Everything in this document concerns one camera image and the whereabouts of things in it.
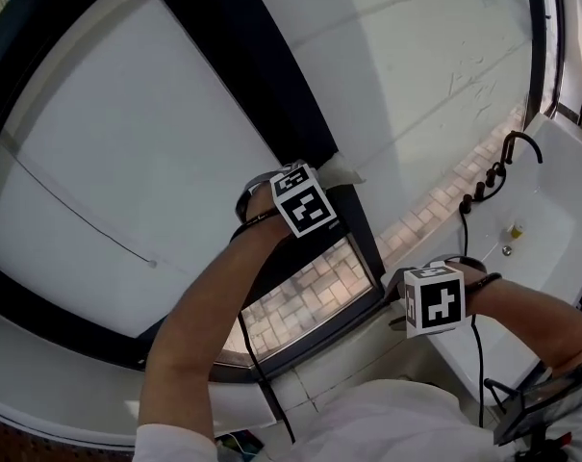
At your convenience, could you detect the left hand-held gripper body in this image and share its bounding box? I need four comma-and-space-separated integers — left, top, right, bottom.
236, 163, 341, 239

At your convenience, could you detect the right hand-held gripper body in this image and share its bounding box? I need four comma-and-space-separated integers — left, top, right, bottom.
403, 256, 488, 340

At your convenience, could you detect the white cleaning cloth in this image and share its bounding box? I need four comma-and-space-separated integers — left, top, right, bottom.
317, 153, 369, 188

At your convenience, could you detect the black window frame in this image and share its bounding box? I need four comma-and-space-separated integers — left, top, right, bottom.
0, 0, 389, 385

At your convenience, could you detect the person's right forearm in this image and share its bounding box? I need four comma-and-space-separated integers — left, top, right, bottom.
463, 276, 582, 380

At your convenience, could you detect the person's left forearm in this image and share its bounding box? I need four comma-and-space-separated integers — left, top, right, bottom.
139, 214, 297, 433

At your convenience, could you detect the person's left hand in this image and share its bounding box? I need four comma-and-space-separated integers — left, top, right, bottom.
245, 188, 279, 222

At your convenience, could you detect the person's white shirt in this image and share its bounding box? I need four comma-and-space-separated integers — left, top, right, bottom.
134, 377, 582, 462

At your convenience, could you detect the black chest rig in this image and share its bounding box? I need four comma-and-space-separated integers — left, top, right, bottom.
482, 366, 582, 462

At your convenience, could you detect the white bathtub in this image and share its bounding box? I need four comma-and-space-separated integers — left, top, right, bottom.
380, 112, 582, 404

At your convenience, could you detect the white roller blind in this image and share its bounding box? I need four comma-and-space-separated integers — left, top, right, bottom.
0, 0, 288, 342

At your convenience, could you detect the dark bronze faucet set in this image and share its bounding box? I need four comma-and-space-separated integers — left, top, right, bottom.
457, 130, 544, 217

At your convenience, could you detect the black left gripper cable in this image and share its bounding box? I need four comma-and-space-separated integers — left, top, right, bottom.
229, 211, 297, 446

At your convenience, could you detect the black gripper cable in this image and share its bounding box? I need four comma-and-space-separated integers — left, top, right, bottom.
466, 271, 504, 428
229, 211, 297, 446

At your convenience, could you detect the black shower hose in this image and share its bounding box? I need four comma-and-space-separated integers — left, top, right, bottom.
458, 209, 471, 263

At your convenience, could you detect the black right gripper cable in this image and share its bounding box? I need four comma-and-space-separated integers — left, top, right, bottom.
466, 271, 504, 428

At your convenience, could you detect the thin blind pull cord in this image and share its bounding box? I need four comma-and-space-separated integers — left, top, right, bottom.
0, 130, 159, 269

